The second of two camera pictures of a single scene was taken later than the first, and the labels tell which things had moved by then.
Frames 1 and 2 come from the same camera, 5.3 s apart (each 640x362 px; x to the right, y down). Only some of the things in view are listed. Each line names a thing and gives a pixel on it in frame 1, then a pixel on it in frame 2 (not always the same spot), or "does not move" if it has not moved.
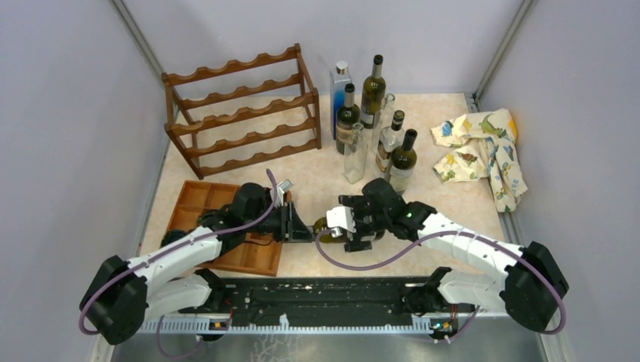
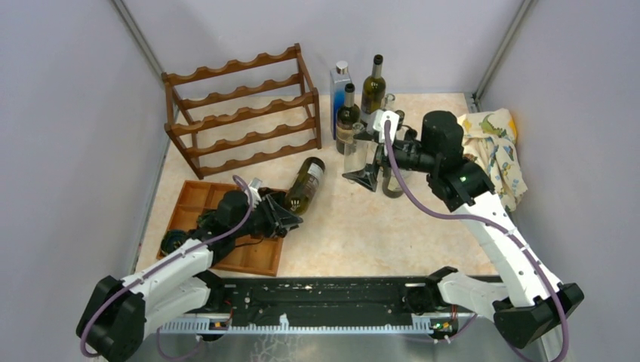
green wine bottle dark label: x=324 y=233 -> x=306 y=183
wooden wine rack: x=243 y=112 does not move
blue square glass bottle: x=339 y=78 does not move
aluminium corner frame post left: x=134 y=29 does not move
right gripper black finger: x=357 y=244 -> x=368 y=176
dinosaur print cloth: x=484 y=148 does not move
